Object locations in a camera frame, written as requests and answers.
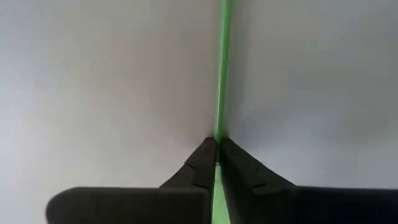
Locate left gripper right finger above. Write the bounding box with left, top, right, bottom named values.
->
left=219, top=136, right=398, bottom=224

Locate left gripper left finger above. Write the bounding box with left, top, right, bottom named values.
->
left=45, top=136, right=218, bottom=224

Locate red artificial tulip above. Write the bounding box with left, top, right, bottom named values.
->
left=210, top=0, right=234, bottom=224

